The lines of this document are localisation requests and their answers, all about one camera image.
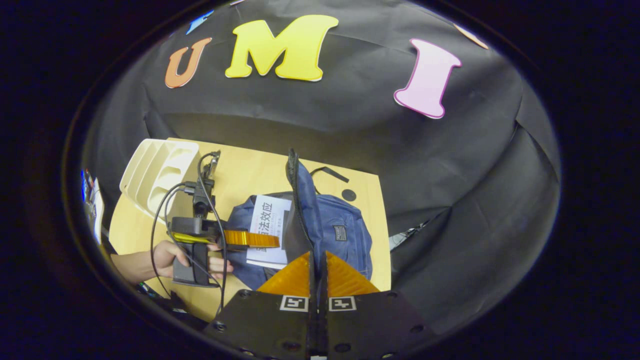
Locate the white side desk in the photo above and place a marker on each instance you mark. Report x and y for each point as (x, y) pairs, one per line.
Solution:
(98, 210)

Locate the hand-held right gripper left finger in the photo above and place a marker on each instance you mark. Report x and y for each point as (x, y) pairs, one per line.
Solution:
(270, 320)

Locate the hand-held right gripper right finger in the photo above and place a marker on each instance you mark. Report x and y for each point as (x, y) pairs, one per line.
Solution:
(370, 320)

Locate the small black round disc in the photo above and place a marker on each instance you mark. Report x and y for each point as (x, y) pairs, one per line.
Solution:
(349, 195)

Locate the blue-trimmed white book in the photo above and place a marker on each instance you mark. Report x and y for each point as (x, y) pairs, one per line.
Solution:
(267, 220)

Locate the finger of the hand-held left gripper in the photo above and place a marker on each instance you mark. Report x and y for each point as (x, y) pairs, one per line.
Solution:
(252, 239)

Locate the blue schoolbag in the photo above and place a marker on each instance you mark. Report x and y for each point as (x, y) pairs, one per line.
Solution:
(340, 235)

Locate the white bookshelf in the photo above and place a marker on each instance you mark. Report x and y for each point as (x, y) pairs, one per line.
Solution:
(160, 175)

